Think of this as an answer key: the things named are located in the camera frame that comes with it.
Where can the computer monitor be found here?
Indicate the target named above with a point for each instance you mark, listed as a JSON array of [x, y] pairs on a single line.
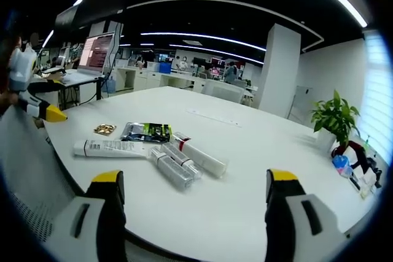
[[95, 51]]

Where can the small white box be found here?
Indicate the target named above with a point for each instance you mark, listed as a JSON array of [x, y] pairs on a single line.
[[367, 186]]

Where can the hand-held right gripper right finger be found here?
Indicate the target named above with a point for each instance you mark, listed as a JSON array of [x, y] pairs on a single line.
[[307, 213]]

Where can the white board panel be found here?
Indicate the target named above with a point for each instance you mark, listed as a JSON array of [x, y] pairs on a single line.
[[302, 102]]

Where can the gold blister skincare pack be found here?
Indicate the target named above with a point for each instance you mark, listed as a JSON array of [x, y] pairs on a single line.
[[105, 129]]

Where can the blue plastic container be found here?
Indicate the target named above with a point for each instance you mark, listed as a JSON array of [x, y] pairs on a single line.
[[341, 164]]

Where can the white skincare tube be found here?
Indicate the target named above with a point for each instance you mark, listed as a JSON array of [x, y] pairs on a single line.
[[107, 148]]

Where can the white mesh office chair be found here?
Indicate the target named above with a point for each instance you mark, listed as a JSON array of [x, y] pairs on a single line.
[[27, 167]]

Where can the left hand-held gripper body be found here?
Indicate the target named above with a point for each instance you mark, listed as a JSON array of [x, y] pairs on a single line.
[[21, 65]]

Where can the white red-banded skincare bottle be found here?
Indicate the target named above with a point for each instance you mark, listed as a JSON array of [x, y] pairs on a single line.
[[202, 157]]

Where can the white standing desk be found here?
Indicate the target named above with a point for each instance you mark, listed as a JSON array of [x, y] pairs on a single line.
[[80, 79]]

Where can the clear skincare bottle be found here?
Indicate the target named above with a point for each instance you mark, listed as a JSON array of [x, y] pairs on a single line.
[[184, 159], [172, 170]]

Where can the blue water jug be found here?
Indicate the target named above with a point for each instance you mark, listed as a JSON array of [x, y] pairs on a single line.
[[111, 85]]

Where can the green potted plant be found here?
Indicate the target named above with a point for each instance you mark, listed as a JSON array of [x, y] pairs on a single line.
[[336, 114]]

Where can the blue crate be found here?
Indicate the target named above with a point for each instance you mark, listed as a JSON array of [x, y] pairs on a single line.
[[165, 68]]

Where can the dark skincare sachet packet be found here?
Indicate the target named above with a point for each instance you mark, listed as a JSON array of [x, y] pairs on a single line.
[[147, 131]]

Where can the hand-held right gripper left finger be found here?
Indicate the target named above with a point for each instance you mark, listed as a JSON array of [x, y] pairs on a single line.
[[92, 213]]

